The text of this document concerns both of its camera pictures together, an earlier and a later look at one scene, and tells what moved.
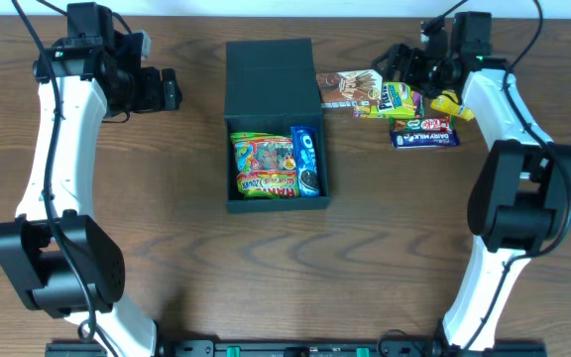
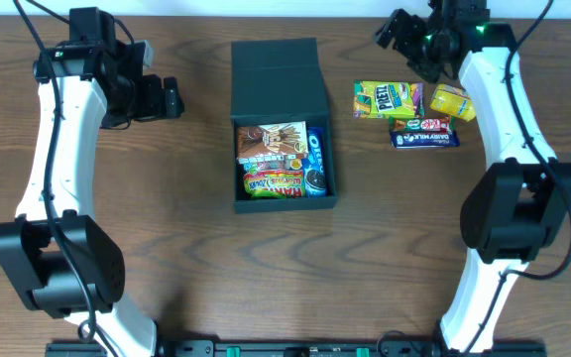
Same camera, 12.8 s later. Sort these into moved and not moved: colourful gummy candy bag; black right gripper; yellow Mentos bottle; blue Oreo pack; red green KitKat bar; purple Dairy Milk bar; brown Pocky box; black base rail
Moved: colourful gummy candy bag; black right gripper; blue Oreo pack; brown Pocky box
Not moved: yellow Mentos bottle; red green KitKat bar; black base rail; purple Dairy Milk bar
